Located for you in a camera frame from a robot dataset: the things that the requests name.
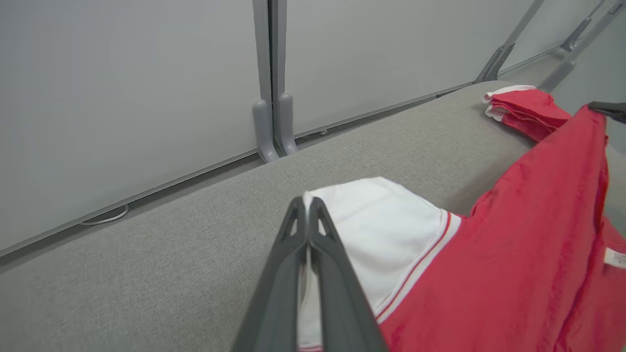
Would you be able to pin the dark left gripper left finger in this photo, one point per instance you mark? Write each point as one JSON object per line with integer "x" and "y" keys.
{"x": 279, "y": 293}

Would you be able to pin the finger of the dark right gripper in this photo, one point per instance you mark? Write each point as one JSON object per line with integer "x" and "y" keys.
{"x": 611, "y": 110}

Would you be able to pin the red and white jersey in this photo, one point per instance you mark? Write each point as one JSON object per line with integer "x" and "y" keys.
{"x": 513, "y": 254}

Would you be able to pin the red shorts white waistband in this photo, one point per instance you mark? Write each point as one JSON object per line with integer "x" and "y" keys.
{"x": 525, "y": 110}

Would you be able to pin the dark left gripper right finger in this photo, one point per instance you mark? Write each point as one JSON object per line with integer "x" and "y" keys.
{"x": 337, "y": 293}

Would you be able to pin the grey partition post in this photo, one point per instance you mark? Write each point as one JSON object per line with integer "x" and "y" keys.
{"x": 577, "y": 54}
{"x": 283, "y": 98}
{"x": 264, "y": 98}
{"x": 582, "y": 32}
{"x": 506, "y": 46}

